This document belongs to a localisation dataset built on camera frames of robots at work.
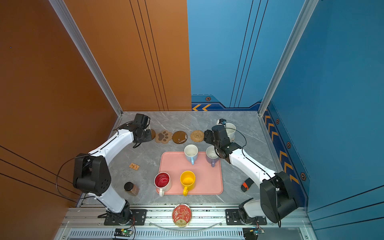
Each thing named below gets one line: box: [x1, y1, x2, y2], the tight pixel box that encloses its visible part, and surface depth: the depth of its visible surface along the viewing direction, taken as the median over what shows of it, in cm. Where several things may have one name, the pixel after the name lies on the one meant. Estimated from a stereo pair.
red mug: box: [154, 172, 172, 197], surface depth 81 cm
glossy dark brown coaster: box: [172, 130, 188, 144], surface depth 107 cm
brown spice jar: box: [124, 181, 140, 197], surface depth 77 cm
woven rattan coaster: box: [190, 130, 205, 143], surface depth 107 cm
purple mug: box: [205, 145, 220, 168], surface depth 90 cm
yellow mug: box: [180, 170, 196, 197], surface depth 80 cm
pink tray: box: [156, 151, 224, 195], surface depth 91 cm
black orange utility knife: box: [241, 177, 255, 192], surface depth 84 cm
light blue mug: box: [184, 144, 199, 165], surface depth 89 cm
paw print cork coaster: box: [155, 130, 173, 144], surface depth 107 cm
